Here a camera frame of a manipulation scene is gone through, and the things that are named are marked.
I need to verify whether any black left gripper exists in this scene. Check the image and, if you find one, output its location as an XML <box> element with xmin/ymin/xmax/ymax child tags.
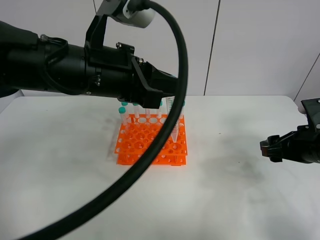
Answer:
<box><xmin>118</xmin><ymin>55</ymin><xmax>178</xmax><ymax>109</ymax></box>

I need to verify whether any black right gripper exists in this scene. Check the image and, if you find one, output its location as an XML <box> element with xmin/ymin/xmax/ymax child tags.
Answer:
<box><xmin>259</xmin><ymin>98</ymin><xmax>320</xmax><ymax>164</ymax></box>

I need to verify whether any teal-capped test tube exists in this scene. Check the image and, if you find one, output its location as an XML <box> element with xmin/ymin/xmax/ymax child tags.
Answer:
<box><xmin>165</xmin><ymin>95</ymin><xmax>181</xmax><ymax>144</ymax></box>
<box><xmin>118</xmin><ymin>106</ymin><xmax>128</xmax><ymax>131</ymax></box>

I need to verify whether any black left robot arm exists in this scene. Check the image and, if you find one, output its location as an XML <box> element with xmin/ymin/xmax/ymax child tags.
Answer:
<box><xmin>0</xmin><ymin>22</ymin><xmax>178</xmax><ymax>109</ymax></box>

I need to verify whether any orange test tube rack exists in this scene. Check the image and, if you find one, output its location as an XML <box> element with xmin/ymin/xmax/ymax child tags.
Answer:
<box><xmin>114</xmin><ymin>114</ymin><xmax>188</xmax><ymax>166</ymax></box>

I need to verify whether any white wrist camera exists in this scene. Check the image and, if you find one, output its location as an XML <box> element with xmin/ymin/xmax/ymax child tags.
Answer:
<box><xmin>96</xmin><ymin>0</ymin><xmax>157</xmax><ymax>29</ymax></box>

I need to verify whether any thick black cable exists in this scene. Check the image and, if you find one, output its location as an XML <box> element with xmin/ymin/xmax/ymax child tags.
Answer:
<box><xmin>0</xmin><ymin>0</ymin><xmax>189</xmax><ymax>240</ymax></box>

